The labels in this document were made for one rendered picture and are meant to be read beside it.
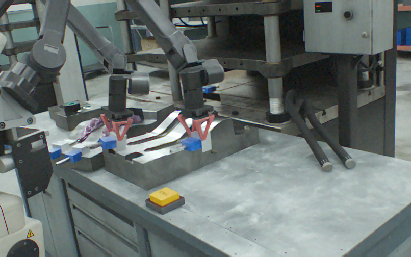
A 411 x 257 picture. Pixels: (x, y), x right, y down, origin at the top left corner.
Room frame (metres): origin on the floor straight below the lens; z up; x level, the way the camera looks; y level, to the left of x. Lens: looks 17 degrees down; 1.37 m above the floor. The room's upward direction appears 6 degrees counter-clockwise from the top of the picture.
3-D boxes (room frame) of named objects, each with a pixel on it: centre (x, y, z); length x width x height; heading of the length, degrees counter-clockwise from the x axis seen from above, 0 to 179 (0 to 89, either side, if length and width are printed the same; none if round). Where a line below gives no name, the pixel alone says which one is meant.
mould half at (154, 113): (1.72, 0.39, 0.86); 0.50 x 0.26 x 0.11; 146
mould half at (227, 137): (1.50, 0.10, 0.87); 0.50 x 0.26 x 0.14; 129
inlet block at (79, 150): (1.46, 0.49, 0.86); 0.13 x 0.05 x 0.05; 146
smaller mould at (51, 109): (2.28, 0.73, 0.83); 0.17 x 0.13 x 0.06; 129
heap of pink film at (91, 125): (1.72, 0.39, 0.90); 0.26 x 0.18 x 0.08; 146
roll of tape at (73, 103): (2.11, 0.65, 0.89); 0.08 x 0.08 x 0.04
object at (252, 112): (2.52, -0.21, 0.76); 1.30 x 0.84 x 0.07; 39
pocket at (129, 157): (1.32, 0.24, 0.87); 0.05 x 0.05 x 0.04; 39
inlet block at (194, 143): (1.23, 0.07, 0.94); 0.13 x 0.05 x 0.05; 129
